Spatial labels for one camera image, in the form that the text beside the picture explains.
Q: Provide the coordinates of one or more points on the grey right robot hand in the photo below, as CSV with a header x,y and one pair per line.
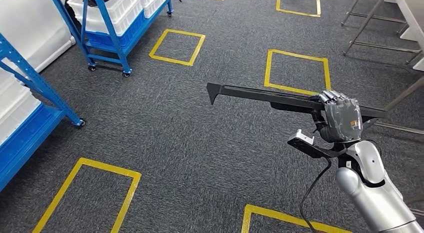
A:
x,y
342,119

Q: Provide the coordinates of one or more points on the black licence plate frame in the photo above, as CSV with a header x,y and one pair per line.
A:
x,y
248,91

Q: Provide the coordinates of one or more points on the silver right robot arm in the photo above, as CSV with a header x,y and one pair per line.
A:
x,y
374,198

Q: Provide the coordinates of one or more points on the blue metal shelf rack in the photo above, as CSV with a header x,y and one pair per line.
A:
x,y
114,42
49,92

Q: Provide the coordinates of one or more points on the white cabinet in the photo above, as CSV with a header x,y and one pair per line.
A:
x,y
414,13

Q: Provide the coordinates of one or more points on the small white plastic bin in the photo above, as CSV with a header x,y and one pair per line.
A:
x,y
154,3

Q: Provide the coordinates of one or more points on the blue plastic bin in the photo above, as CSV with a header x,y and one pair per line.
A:
x,y
30,152
132,31

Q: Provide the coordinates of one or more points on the large white plastic bin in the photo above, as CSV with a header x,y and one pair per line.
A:
x,y
127,9

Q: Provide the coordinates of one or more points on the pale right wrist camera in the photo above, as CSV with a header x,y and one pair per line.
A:
x,y
303,137

